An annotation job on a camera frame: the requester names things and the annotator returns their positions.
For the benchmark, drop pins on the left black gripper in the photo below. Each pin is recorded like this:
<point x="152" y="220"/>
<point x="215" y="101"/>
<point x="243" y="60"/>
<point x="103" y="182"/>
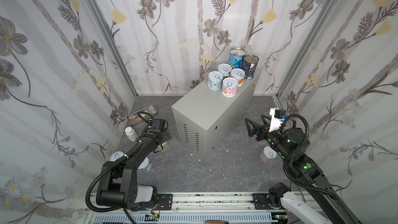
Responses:
<point x="160" y="134"/>

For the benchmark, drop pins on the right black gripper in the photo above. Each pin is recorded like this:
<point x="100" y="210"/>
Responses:
<point x="261" y="129"/>

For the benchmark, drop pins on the green can white lid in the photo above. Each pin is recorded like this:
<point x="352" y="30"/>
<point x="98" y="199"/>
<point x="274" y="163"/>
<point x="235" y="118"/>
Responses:
<point x="163" y="147"/>

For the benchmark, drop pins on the pale pink can white lid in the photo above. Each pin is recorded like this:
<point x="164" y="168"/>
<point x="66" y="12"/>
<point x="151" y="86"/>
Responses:
<point x="268" y="154"/>

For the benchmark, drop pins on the orange can white lid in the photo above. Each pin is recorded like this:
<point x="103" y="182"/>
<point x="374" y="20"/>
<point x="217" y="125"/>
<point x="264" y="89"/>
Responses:
<point x="238" y="74"/>

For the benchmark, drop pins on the dark navy food can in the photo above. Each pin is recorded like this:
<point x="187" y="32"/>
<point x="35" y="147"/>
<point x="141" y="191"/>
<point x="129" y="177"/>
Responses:
<point x="249" y="65"/>

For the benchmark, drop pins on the light teal can white lid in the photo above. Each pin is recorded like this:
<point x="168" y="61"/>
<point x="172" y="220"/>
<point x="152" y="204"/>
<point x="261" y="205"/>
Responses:
<point x="215" y="79"/>

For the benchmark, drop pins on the blue soup can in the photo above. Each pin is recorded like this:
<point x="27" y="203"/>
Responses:
<point x="236" y="57"/>

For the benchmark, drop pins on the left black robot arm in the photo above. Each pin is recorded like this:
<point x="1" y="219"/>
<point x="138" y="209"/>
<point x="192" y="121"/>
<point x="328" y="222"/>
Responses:
<point x="117" y="186"/>

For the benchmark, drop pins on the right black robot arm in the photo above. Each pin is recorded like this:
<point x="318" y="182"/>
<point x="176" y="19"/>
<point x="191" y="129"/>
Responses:
<point x="290" y="141"/>

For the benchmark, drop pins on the white plastic bottle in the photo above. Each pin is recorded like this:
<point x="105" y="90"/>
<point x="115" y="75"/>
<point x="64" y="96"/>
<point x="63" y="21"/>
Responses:
<point x="131" y="134"/>

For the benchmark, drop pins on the metal tray with contents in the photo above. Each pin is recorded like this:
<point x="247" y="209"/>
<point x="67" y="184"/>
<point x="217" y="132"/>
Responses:
<point x="143" y="115"/>

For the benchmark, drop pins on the teal grey can white lid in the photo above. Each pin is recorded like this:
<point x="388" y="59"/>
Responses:
<point x="145" y="166"/>

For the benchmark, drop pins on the grey metal cabinet box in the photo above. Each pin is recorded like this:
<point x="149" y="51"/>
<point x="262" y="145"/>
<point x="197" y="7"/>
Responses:
<point x="204" y="117"/>

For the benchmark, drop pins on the yellow can white lid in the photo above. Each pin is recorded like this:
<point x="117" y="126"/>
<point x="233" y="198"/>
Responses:
<point x="116" y="155"/>

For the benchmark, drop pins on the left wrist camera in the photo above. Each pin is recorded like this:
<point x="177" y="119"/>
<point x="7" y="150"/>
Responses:
<point x="156" y="123"/>

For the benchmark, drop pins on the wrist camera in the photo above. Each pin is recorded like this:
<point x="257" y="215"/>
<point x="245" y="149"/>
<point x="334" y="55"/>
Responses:
<point x="156" y="123"/>
<point x="277" y="118"/>

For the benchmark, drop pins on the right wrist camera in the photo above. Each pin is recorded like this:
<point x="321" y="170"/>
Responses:
<point x="277" y="118"/>

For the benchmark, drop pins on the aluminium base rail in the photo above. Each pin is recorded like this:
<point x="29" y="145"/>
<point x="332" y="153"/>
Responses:
<point x="220" y="208"/>

